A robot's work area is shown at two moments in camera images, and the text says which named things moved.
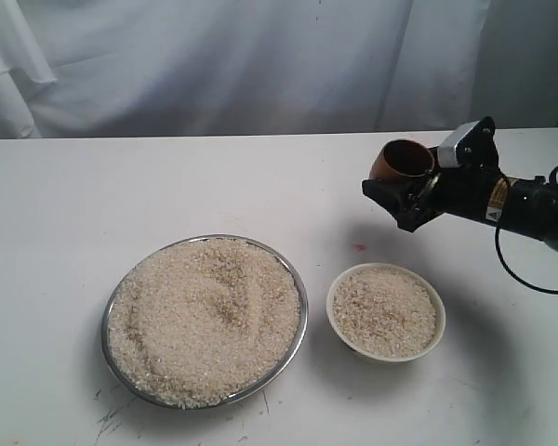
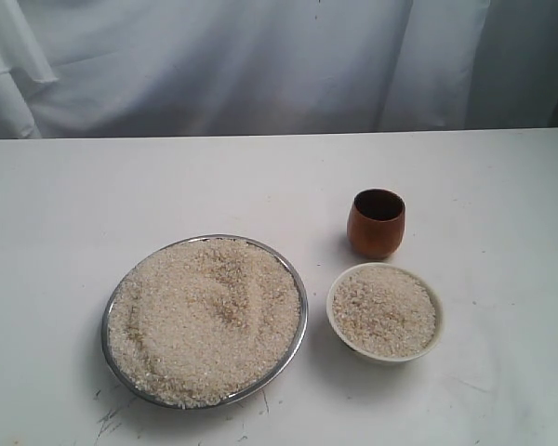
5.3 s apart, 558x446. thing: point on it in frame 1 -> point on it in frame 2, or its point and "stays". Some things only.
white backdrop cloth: x=72 y=69 stays
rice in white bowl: x=383 y=312 stays
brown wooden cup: x=402 y=160 -> x=376 y=222
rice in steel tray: x=204 y=321 stays
